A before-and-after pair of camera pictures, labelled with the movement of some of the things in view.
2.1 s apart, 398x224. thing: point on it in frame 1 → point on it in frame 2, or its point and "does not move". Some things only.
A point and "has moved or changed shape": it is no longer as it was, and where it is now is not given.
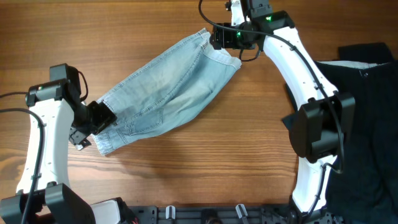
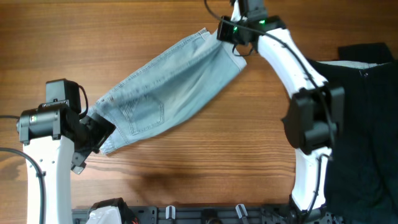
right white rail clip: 241,210 does not move
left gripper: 107,117 → 104,129
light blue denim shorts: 167,92 has moved or changed shape
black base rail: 257,214 does not move
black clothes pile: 365,191 does not move
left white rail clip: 170,212 does not move
